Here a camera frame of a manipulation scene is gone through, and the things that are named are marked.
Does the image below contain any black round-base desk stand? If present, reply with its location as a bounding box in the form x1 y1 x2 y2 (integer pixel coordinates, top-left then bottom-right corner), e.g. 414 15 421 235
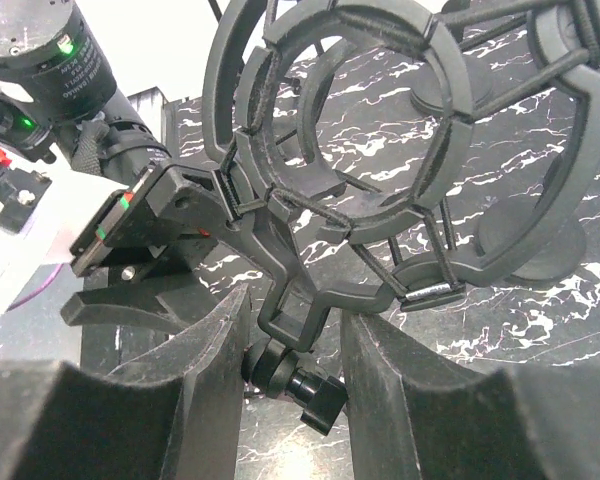
392 65 600 288

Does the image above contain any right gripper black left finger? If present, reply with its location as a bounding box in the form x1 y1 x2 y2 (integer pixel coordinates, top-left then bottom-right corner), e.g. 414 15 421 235
0 285 251 479

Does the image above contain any black tripod shock-mount stand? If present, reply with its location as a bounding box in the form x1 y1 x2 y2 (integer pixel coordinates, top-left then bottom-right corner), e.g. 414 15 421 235
199 0 600 437

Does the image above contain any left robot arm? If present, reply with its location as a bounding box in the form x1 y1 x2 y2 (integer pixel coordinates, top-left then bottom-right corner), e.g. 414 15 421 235
0 1 240 325

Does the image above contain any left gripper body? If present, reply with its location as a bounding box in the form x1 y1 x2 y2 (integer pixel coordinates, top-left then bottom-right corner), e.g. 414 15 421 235
70 162 240 277

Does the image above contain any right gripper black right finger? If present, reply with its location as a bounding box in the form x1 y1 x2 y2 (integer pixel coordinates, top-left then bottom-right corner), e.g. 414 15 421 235
340 312 600 479

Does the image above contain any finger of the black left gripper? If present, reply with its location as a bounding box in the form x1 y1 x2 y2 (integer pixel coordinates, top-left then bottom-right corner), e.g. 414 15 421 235
61 273 219 333

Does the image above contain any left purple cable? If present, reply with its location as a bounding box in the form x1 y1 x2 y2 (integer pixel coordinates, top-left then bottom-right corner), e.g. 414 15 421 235
9 259 66 311

